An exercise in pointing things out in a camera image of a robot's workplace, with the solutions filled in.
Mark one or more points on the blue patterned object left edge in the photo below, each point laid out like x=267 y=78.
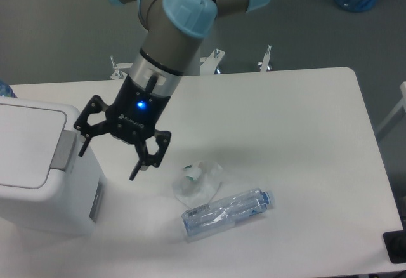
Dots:
x=6 y=90

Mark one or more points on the black device at table edge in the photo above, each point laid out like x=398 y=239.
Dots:
x=395 y=246

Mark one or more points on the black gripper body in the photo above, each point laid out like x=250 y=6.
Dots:
x=135 y=111

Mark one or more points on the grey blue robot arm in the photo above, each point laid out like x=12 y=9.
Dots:
x=176 y=29

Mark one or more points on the crushed clear plastic bottle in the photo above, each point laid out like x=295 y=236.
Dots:
x=217 y=216

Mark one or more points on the white trash can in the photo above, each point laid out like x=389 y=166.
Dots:
x=45 y=184

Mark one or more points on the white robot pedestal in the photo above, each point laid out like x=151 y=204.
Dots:
x=207 y=64

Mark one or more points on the crumpled white plastic wrapper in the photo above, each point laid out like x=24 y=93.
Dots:
x=198 y=184

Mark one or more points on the white frame at right edge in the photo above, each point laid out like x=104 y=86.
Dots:
x=396 y=114

